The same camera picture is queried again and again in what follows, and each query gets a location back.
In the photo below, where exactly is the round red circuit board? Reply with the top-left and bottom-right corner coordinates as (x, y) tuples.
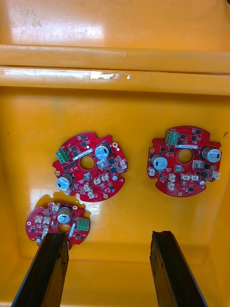
(52, 131), (129, 203)
(25, 201), (91, 250)
(146, 125), (222, 198)

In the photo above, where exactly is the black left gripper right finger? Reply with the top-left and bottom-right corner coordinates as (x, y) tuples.
(149, 230), (209, 307)

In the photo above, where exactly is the yellow-orange plastic bin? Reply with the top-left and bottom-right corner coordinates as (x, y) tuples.
(0, 67), (230, 307)
(0, 0), (230, 74)

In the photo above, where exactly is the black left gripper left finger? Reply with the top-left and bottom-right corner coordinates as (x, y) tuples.
(11, 232), (69, 307)

